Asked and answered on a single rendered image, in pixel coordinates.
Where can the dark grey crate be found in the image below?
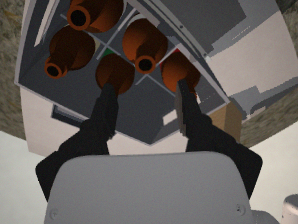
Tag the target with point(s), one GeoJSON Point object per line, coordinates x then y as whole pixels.
{"type": "Point", "coordinates": [141, 112]}

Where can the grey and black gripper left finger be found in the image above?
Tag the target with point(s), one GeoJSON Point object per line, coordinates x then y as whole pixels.
{"type": "Point", "coordinates": [99, 128]}

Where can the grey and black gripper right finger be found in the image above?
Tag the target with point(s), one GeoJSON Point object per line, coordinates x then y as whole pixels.
{"type": "Point", "coordinates": [205, 135]}

